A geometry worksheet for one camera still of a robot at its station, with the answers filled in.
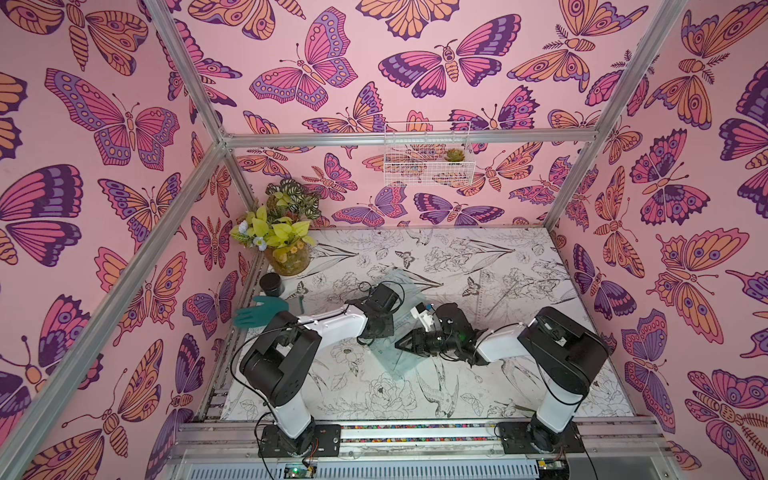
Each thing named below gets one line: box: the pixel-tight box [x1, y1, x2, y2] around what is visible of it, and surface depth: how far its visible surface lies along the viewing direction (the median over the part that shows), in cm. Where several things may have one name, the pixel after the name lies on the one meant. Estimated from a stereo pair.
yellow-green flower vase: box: [230, 206, 316, 276], surface depth 93 cm
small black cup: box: [259, 272, 285, 297], surface depth 102 cm
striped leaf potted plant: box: [265, 179, 321, 221], surface depth 102 cm
